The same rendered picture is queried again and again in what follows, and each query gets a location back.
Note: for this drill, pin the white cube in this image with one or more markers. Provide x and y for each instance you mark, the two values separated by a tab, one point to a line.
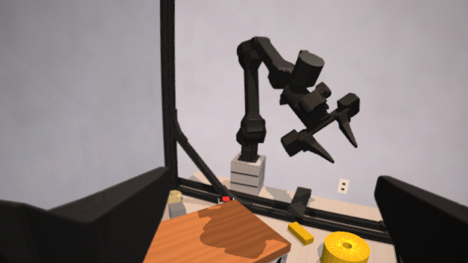
176	209

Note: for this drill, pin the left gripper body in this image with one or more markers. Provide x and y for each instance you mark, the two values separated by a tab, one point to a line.
291	139

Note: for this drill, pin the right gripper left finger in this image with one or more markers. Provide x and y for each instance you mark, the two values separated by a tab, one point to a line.
115	225

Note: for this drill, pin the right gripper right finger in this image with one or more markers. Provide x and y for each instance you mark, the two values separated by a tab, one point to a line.
424	227

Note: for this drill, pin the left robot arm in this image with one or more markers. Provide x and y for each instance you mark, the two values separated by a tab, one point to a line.
294	85

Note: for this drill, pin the yellow rectangular block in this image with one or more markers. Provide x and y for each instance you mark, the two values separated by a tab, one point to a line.
299	232

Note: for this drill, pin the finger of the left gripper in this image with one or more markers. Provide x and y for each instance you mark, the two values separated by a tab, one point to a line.
344	125
319	150

